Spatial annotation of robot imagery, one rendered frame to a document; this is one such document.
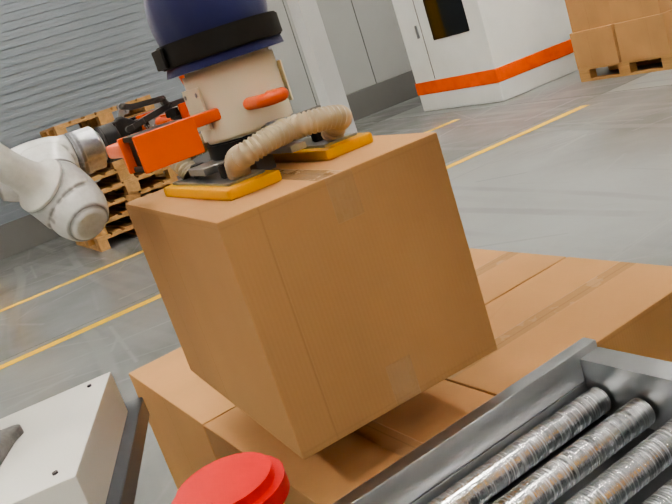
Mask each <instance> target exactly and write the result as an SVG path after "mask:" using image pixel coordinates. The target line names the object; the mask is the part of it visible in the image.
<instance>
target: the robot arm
mask: <svg viewBox="0 0 672 504"><path fill-rule="evenodd" d="M183 102H185V100H184V98H181V99H178V100H175V101H172V102H169V101H168V100H167V99H166V97H165V96H164V95H162V96H158V97H155V98H151V99H147V100H144V101H140V102H136V103H132V104H126V103H121V104H118V105H117V106H116V108H117V110H118V117H117V118H116V119H115V120H114V121H113V122H110V123H107V124H104V125H101V126H98V127H95V128H94V130H93V129H92V128H91V127H89V126H87V127H84V128H81V129H78V130H75V131H72V132H68V133H65V134H63V135H59V136H48V137H43V138H39V139H35V140H32V141H29V142H26V143H23V144H21V145H18V146H16V147H13V148H11V149H9V148H8V147H6V146H4V145H3V144H1V143H0V198H1V199H2V200H3V201H9V202H20V205H21V207H22V208H23V209H24V210H25V211H27V212H28V213H30V214H31V215H33V216H34V217H35V218H36V219H38V220H39V221H40V222H42V223H43V224H44V225H45V226H46V227H48V228H49V229H53V230H54V231H55V232H56V233H57V234H58V235H60V236H62V237H64V238H66V239H69V240H72V241H77V242H84V241H88V240H91V239H93V238H95V237H96V236H97V235H98V234H99V233H100V232H101V231H102V230H103V229H104V227H105V225H106V223H107V222H108V219H109V207H108V203H107V200H106V198H105V196H104V194H103V192H102V191H101V189H100V188H99V187H98V185H97V184H96V183H95V182H94V181H93V179H92V178H91V177H90V176H89V174H92V173H95V172H96V171H98V170H100V169H103V168H106V167H107V163H112V162H115V161H117V160H120V159H123V158H117V159H110V158H109V157H108V154H107V152H106V147H107V146H109V145H112V144H114V143H116V142H117V139H120V138H123V137H126V136H128V135H131V134H134V133H137V132H140V131H143V130H142V125H144V124H145V123H147V122H148V121H150V120H152V119H154V118H155V117H157V116H159V115H160V114H162V113H164V112H165V111H167V110H169V109H170V108H174V107H178V104H180V103H183ZM156 103H160V104H161V105H162V106H160V107H159V108H157V109H155V110H153V111H152V112H150V113H148V114H147V115H145V116H143V117H141V118H140V119H138V120H136V121H135V120H132V119H128V118H125V117H124V115H125V114H128V113H129V111H131V110H134V109H138V108H142V107H145V106H149V105H153V104H156ZM23 433H24V431H23V429H22V427H21V425H19V424H16V425H12V426H10V427H7V428H5V429H2V430H0V466H1V465H2V463H3V461H4V460H5V458H6V456H7V455H8V453H9V451H10V450H11V448H12V446H13V445H14V443H15V442H16V441H17V439H18V438H19V437H20V436H21V435H22V434H23Z"/></svg>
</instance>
